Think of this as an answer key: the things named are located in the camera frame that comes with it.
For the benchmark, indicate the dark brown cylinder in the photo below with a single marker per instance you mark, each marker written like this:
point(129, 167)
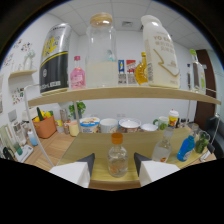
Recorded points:
point(210, 148)

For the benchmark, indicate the white paper bowl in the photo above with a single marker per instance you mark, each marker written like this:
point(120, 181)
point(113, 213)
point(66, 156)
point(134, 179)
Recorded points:
point(109, 126)

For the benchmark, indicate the green potted plant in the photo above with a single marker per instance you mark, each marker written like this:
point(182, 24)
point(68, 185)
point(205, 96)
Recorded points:
point(78, 108)

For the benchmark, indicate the red wall poster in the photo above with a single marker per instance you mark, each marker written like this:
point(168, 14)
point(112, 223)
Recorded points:
point(130, 66)

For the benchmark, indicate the yellow cup with red lid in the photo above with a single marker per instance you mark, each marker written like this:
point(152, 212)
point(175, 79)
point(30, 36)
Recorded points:
point(173, 119)

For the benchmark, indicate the clear bottle with orange cap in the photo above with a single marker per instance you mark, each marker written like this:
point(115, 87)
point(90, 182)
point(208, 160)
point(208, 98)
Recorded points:
point(117, 163)

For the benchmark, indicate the yellow toy fruit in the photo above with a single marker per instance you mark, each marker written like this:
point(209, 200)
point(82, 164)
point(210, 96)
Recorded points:
point(47, 114)

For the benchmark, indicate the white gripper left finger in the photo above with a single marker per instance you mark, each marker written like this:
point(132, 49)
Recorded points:
point(75, 171)

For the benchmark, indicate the blue rimmed noodle bowl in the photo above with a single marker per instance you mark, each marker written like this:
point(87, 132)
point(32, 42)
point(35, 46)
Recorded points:
point(89, 125)

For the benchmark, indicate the small ceiling vent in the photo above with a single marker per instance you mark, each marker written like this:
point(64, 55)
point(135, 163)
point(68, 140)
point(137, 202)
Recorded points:
point(127, 23)

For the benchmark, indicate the small green cup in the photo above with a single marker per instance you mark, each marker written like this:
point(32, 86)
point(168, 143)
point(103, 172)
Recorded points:
point(18, 149)

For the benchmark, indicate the large white milk bottle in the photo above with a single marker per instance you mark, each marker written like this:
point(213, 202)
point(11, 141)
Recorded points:
point(160, 60)

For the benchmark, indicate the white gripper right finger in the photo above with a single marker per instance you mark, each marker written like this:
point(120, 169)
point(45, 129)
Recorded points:
point(155, 170)

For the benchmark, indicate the white kitchen scale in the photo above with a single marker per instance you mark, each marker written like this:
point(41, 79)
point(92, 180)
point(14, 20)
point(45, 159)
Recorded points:
point(24, 153)

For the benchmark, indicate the black kettle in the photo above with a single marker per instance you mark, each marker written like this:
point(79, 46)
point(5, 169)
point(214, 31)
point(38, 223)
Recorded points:
point(8, 154)

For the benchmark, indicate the black and yellow tall can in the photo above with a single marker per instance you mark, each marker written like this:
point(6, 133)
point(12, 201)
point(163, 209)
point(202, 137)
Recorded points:
point(55, 66)

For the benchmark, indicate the green and white mug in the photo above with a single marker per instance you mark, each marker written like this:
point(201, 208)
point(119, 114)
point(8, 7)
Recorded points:
point(162, 123)

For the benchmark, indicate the clear bottle with green cap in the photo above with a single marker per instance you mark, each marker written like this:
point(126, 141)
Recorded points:
point(199, 76)

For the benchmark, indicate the blue liquid bottle white label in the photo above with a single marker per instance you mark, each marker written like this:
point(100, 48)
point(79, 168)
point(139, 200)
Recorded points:
point(186, 148)

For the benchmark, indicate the two-tier wooden shelf rack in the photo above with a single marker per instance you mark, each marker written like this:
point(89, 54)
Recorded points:
point(100, 143)

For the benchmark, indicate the photo collage on wall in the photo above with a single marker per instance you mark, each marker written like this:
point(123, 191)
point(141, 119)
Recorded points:
point(17, 96)

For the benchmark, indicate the red patterned bowl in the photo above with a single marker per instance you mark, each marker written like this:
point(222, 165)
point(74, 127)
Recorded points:
point(129, 125)

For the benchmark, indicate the colourful wall stickers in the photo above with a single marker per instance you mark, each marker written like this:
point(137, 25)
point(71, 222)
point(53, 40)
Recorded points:
point(22, 45)

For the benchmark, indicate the wooden wall shelf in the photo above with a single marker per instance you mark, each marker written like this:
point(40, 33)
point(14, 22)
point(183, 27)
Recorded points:
point(22, 74)

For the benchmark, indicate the glass jar with limes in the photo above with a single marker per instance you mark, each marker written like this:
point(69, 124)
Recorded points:
point(201, 143)

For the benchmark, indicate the black and white printed sheet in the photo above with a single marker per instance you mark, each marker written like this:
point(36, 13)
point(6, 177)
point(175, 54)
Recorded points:
point(122, 78)
point(131, 78)

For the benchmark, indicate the glass jar with wooden lid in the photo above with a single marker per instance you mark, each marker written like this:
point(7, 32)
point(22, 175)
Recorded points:
point(101, 73)

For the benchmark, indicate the green toy cucumber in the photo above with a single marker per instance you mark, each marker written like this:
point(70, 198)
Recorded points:
point(40, 114)

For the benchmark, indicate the orange storage basket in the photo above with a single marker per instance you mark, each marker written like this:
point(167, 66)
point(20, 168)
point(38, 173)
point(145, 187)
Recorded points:
point(45, 128)

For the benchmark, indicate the small pink bottle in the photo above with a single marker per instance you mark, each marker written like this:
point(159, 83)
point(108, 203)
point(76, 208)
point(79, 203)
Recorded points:
point(77, 78)

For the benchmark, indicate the blue wall poster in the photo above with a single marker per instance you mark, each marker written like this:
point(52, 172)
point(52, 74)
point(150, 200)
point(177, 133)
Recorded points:
point(121, 66)

